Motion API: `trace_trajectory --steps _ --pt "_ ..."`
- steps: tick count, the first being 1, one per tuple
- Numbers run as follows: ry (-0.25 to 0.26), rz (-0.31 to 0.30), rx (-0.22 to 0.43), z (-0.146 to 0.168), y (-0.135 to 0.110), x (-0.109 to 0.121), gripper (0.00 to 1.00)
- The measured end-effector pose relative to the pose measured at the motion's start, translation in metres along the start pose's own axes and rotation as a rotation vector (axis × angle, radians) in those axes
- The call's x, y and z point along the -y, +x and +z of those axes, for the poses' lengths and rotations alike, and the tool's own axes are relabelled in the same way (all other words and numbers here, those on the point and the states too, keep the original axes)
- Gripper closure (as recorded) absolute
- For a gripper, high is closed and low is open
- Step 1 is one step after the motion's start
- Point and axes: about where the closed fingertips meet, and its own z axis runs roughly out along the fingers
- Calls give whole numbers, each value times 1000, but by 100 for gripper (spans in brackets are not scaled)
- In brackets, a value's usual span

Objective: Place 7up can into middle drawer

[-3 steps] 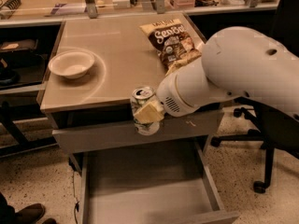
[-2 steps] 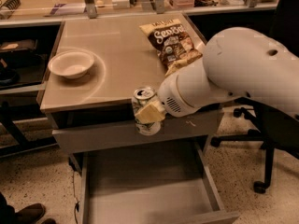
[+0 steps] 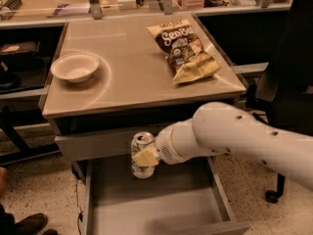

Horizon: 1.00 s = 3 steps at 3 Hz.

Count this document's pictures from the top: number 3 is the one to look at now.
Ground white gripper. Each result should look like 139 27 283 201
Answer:
132 126 183 166

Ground green 7up soda can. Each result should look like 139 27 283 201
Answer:
131 131 155 179

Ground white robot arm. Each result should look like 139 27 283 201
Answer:
132 102 313 190

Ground open grey middle drawer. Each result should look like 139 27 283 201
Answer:
82 155 250 235

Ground grey top drawer front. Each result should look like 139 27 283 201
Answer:
55 122 173 162

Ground grey drawer cabinet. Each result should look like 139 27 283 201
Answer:
43 14 246 178

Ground person hand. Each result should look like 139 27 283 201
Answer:
0 167 8 198

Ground brown yellow chip bag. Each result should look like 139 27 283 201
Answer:
147 20 220 84

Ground white paper bowl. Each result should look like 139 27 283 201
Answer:
51 53 100 83

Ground brown shoe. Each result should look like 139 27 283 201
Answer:
42 229 59 235
13 212 48 235

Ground black office chair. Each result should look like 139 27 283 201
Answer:
246 0 313 203

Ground purple white paper sheet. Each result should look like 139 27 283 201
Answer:
53 3 91 17

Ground black coiled tool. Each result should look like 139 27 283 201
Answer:
0 0 22 21

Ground black floor cable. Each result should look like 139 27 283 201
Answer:
70 164 84 235

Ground black table leg frame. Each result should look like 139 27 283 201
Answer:
0 106 60 165

